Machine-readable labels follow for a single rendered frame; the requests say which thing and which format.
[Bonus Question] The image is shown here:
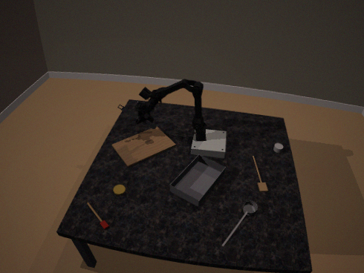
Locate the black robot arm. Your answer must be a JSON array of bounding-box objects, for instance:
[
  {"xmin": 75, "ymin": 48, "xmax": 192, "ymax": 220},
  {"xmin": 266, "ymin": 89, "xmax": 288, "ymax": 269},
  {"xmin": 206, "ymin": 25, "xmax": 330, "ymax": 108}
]
[{"xmin": 136, "ymin": 79, "xmax": 207, "ymax": 141}]

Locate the yellow round disc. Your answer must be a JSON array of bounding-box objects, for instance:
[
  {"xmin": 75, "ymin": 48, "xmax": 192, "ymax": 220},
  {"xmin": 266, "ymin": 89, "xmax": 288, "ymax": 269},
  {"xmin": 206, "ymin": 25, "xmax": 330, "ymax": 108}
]
[{"xmin": 113, "ymin": 185, "xmax": 126, "ymax": 196}]

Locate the grey cylinder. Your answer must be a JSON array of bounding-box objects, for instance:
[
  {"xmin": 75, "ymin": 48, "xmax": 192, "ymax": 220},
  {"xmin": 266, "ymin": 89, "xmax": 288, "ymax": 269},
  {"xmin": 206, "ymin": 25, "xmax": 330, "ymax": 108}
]
[{"xmin": 273, "ymin": 143, "xmax": 283, "ymax": 154}]

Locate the brown wooden board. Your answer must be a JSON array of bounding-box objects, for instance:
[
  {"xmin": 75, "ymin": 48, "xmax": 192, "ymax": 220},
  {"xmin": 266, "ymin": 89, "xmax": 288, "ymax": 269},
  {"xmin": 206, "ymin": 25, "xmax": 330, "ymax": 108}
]
[{"xmin": 112, "ymin": 126, "xmax": 176, "ymax": 167}]

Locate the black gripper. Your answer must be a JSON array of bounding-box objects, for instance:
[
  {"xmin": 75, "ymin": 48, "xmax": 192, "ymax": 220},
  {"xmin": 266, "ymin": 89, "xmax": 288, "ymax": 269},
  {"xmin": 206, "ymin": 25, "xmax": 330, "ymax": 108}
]
[{"xmin": 136, "ymin": 102, "xmax": 154, "ymax": 124}]

